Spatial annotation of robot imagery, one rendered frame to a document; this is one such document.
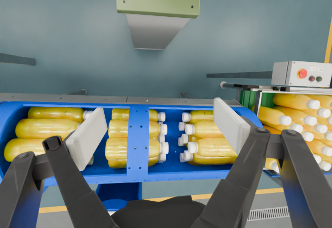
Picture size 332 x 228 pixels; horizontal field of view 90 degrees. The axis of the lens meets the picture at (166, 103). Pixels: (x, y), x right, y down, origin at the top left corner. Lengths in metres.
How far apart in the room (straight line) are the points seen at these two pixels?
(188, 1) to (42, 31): 1.49
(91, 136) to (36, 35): 1.83
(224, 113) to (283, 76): 0.72
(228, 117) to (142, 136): 0.39
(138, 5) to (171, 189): 1.88
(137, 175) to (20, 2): 1.83
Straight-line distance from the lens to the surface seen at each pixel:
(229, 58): 1.96
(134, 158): 0.53
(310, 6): 2.62
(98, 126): 0.19
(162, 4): 0.73
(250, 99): 1.00
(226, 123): 0.17
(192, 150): 0.61
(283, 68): 0.89
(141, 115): 0.55
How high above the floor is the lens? 1.71
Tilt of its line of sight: 78 degrees down
